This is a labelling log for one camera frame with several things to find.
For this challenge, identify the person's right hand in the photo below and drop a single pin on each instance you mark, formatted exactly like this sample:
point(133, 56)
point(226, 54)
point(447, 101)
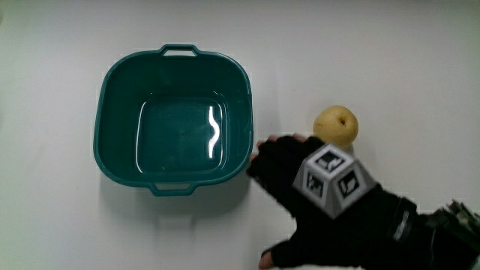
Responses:
point(337, 232)

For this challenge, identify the yellow pear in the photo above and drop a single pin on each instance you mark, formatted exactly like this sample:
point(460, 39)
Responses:
point(335, 125)

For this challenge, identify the person's right forearm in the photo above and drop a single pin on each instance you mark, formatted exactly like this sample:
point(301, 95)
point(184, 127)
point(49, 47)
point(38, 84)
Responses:
point(446, 247)

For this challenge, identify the white desk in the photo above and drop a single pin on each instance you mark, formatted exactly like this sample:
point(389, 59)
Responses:
point(412, 75)

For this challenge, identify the teal plastic basin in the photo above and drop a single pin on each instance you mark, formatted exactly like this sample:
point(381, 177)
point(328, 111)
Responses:
point(176, 123)

